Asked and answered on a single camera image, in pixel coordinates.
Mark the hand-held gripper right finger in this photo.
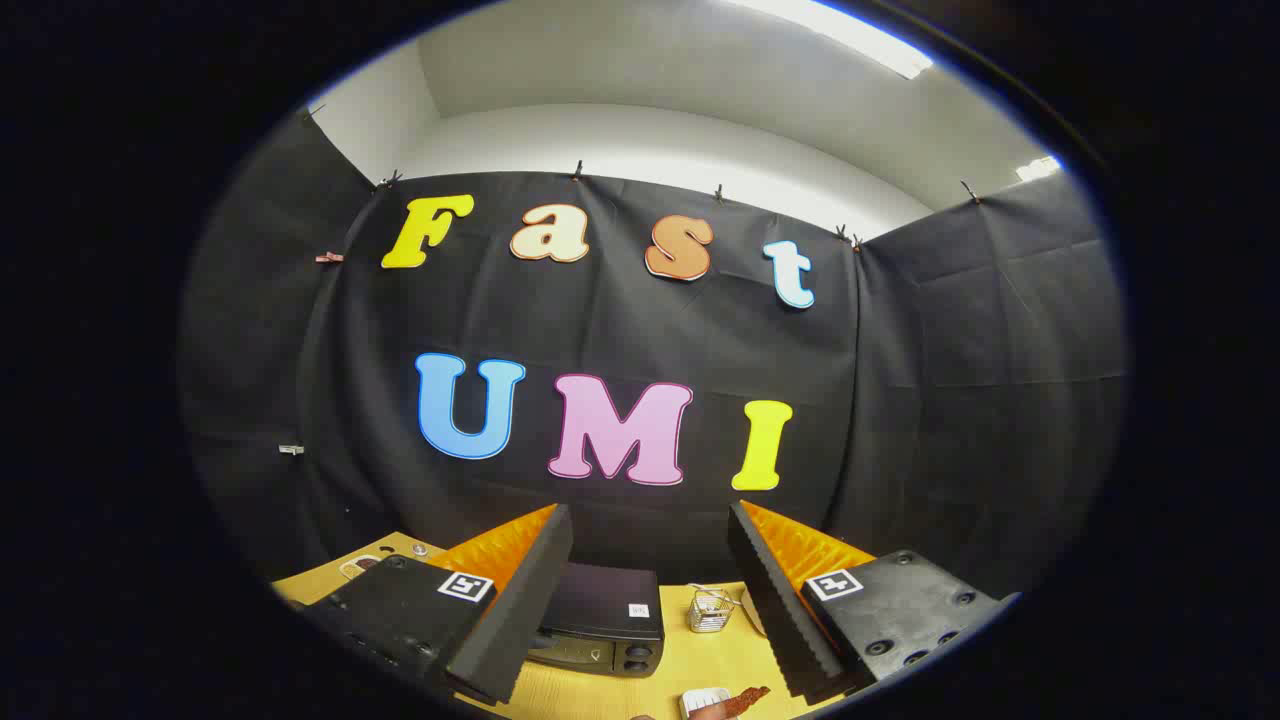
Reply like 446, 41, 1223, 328
727, 500, 1021, 706

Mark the black toaster oven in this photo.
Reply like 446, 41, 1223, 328
527, 562, 666, 679

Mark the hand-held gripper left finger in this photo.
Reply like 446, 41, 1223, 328
300, 503, 575, 707

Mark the small metal wire basket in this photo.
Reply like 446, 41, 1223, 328
687, 585, 736, 634

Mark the black backdrop cloth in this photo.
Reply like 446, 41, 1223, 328
180, 105, 1131, 601

